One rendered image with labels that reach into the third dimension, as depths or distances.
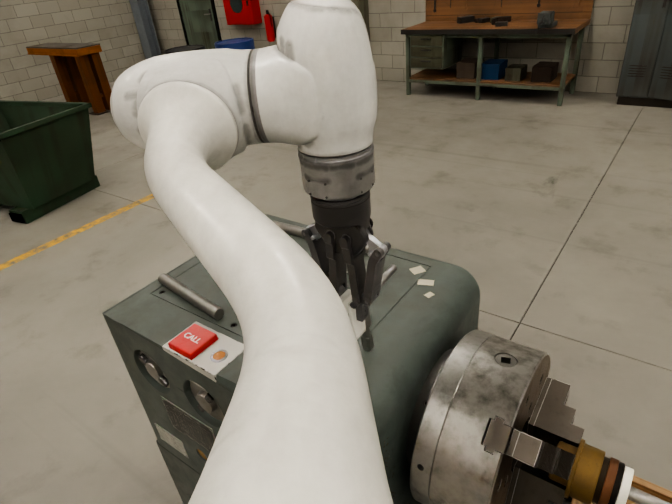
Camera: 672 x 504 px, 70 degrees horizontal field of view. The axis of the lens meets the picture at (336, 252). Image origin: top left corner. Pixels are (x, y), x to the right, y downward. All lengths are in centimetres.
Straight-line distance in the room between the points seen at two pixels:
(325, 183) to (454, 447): 43
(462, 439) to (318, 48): 56
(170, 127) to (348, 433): 35
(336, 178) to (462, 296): 46
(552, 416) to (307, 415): 74
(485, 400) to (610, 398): 183
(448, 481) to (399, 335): 23
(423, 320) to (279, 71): 50
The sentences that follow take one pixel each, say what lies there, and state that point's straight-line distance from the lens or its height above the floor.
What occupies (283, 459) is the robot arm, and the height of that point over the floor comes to 163.
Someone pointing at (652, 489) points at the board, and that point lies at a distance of 115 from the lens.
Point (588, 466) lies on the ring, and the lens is 87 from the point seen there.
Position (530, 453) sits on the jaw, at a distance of 78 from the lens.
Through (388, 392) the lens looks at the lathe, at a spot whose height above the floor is 123.
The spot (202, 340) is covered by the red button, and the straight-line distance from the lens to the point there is 86.
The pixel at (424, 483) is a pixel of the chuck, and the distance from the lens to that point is 83.
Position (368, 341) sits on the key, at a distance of 77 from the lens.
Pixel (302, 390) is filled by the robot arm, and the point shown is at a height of 163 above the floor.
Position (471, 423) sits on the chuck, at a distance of 77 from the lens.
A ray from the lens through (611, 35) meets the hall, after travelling 722.
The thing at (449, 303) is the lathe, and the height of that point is 124.
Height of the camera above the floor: 180
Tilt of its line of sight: 31 degrees down
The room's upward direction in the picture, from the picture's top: 6 degrees counter-clockwise
